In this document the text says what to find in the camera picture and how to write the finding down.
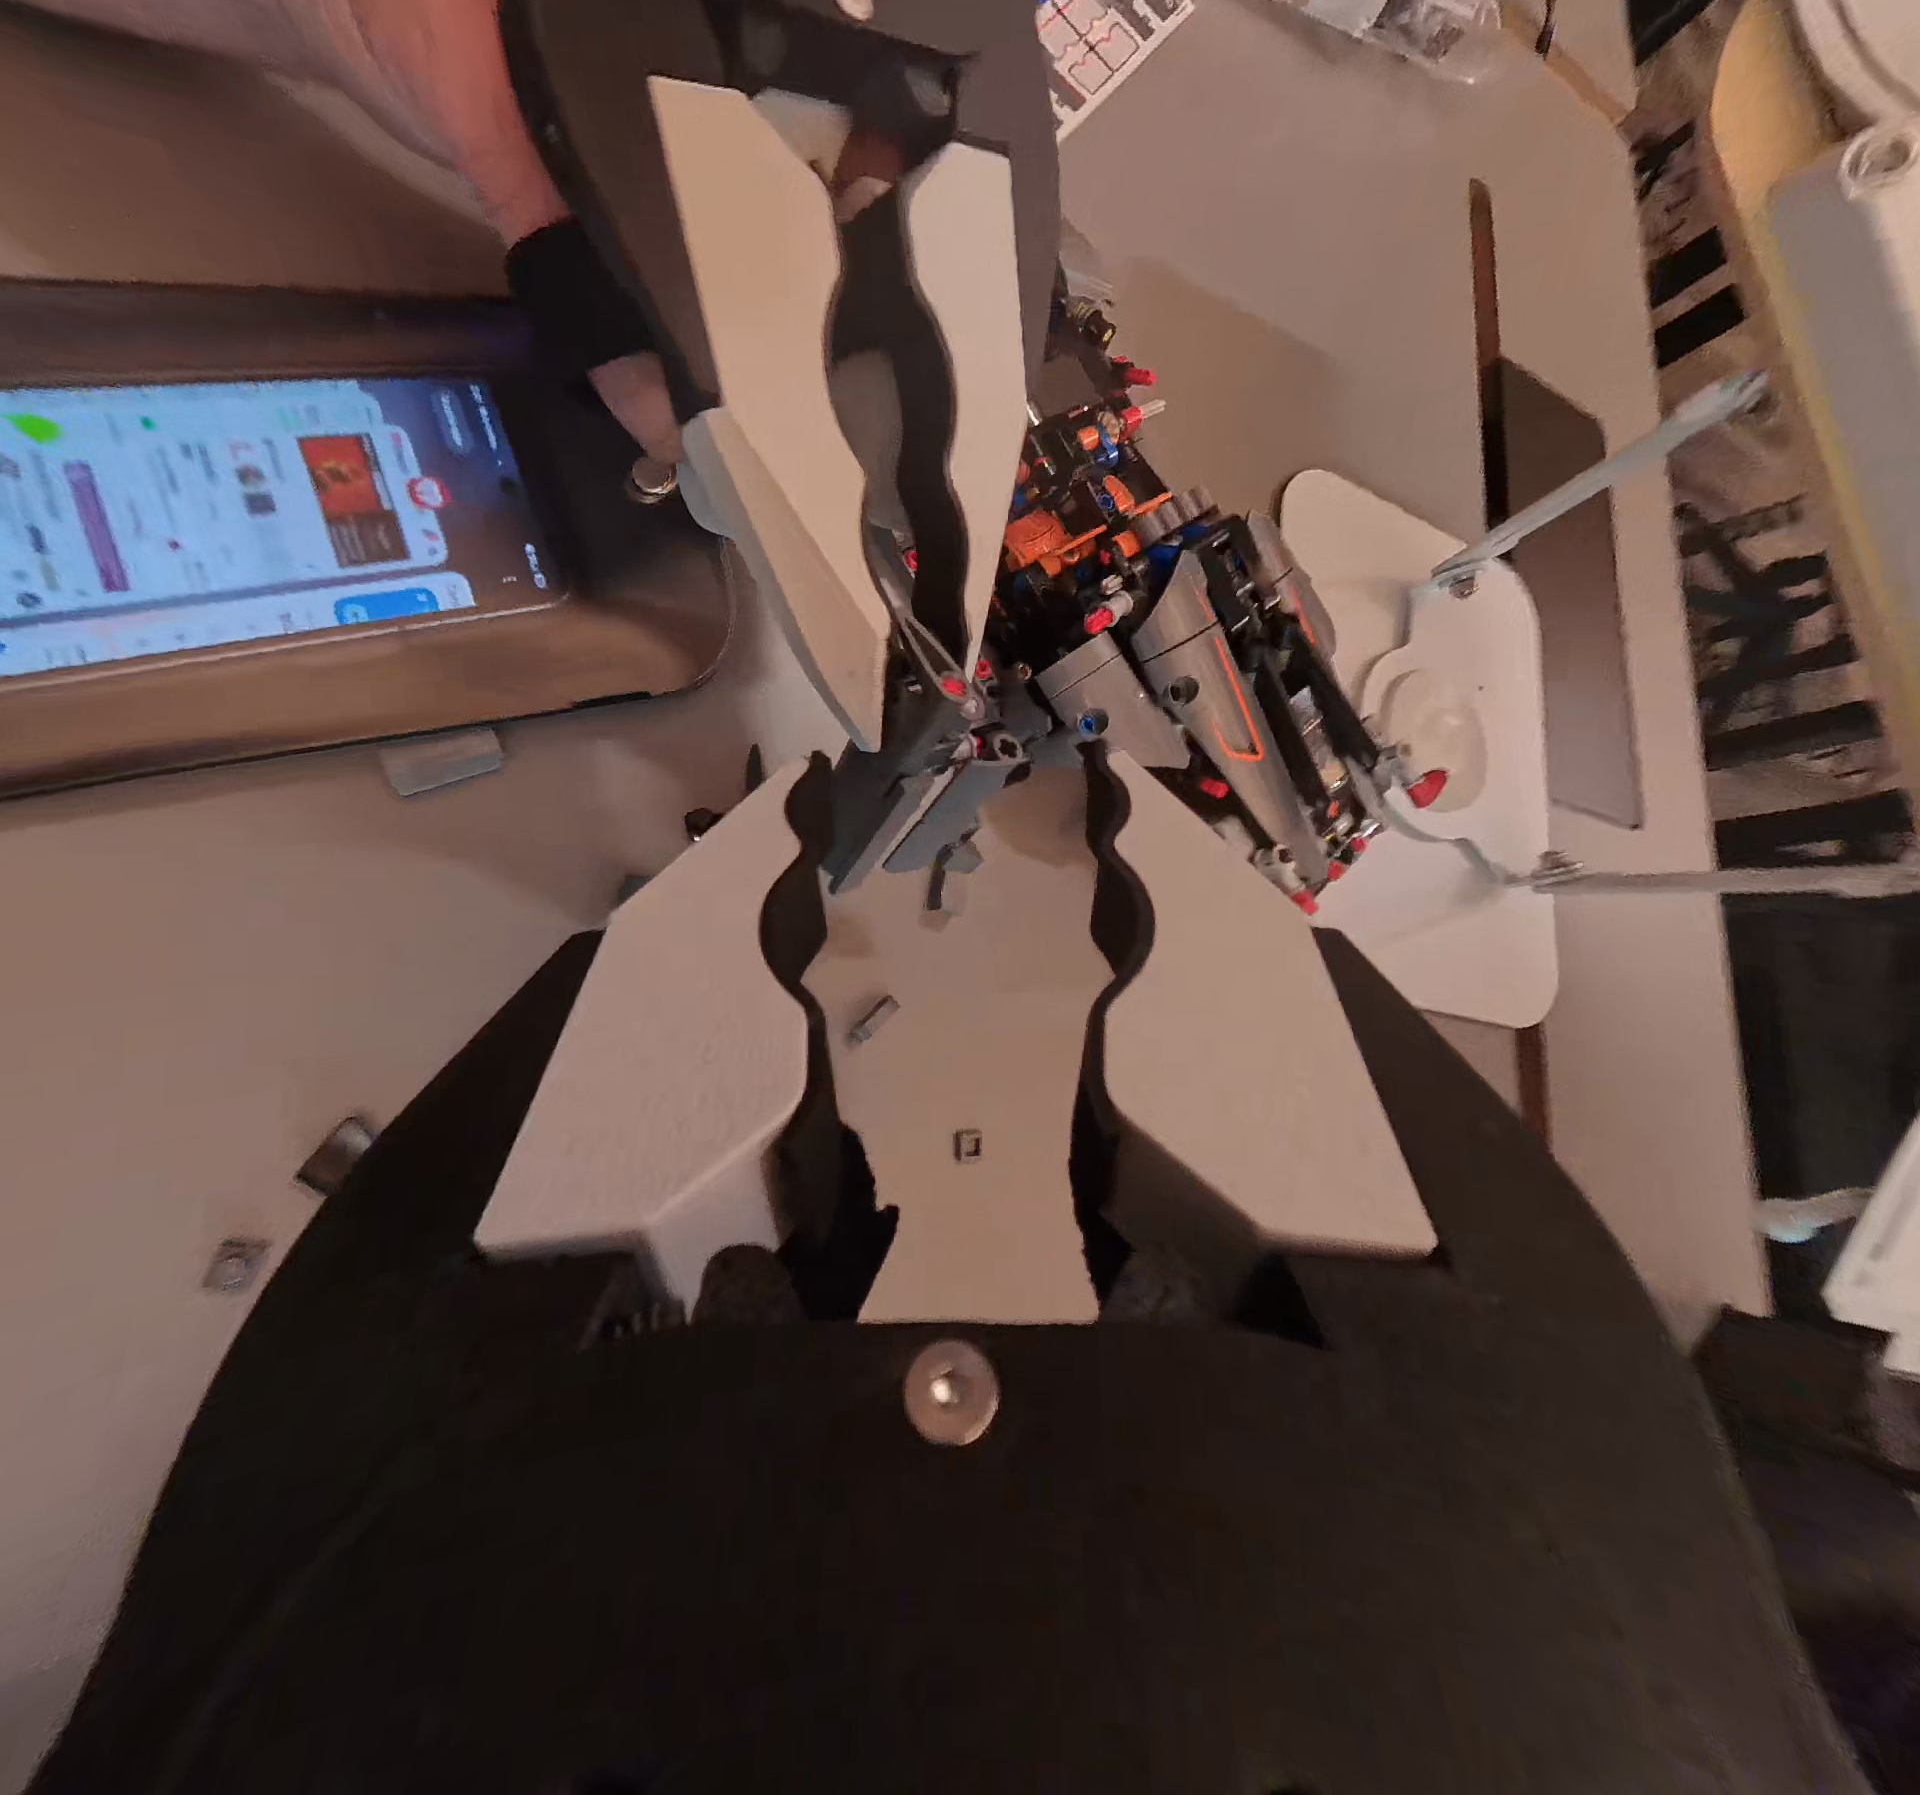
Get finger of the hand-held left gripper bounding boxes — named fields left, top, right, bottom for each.
left=897, top=136, right=1037, bottom=680
left=644, top=78, right=911, bottom=753

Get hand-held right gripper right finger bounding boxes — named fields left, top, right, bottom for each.
left=1069, top=749, right=1443, bottom=1302

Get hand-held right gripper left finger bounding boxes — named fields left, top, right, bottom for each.
left=477, top=758, right=887, bottom=1321

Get small lego beam assembly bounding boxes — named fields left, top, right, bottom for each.
left=818, top=543, right=1112, bottom=916

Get scattered loose lego pieces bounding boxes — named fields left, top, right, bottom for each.
left=203, top=805, right=993, bottom=1294

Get lego sticker sheet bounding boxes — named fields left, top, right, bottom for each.
left=1034, top=0, right=1192, bottom=139

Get grey and black lego car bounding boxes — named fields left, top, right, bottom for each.
left=982, top=266, right=1443, bottom=911

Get person's left hand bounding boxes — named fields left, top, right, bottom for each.
left=589, top=352, right=708, bottom=465

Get white book stand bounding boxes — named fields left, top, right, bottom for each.
left=1277, top=368, right=1920, bottom=1032

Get small grey metal tab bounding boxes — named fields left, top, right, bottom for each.
left=380, top=726, right=508, bottom=798

